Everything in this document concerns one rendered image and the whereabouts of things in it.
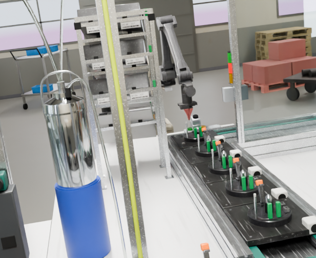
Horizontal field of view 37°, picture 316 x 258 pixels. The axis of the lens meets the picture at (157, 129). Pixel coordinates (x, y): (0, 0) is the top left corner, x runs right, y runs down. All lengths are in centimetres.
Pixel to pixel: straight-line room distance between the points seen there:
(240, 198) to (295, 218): 24
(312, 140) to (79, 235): 138
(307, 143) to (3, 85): 910
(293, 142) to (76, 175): 130
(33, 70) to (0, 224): 966
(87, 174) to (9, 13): 940
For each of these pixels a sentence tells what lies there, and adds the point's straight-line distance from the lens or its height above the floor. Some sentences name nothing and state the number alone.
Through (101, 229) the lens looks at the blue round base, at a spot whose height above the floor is 96.
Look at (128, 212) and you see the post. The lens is 133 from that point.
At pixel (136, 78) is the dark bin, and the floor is 135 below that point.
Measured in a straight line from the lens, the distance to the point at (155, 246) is 170.
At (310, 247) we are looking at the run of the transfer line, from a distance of 154.
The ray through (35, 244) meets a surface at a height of 86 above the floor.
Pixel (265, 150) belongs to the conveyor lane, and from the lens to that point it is 244.
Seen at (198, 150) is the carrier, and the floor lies 99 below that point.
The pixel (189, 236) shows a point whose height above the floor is 86.
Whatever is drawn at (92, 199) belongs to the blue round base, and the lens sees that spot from 158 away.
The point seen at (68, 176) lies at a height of 117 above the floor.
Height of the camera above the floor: 168
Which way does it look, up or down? 15 degrees down
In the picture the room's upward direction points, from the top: 7 degrees counter-clockwise
